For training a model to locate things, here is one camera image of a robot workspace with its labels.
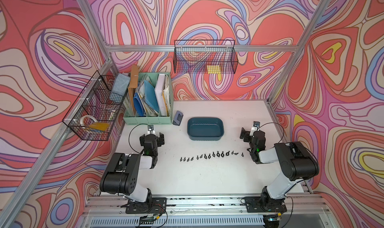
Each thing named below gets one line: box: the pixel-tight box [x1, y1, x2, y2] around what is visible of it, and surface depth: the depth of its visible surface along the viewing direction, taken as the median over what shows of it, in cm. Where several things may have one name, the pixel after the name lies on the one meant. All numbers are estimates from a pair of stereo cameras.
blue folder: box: [133, 80, 160, 117], surface depth 95 cm
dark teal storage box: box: [187, 117, 225, 141], surface depth 104 cm
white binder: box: [154, 74, 171, 117], surface depth 96 cm
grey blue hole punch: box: [172, 110, 184, 126], surface depth 107 cm
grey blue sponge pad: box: [109, 73, 131, 103], surface depth 83 cm
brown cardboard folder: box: [127, 64, 139, 116], surface depth 90 cm
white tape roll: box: [80, 115, 98, 127], surface depth 68 cm
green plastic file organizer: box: [123, 72, 174, 126], surface depth 100 cm
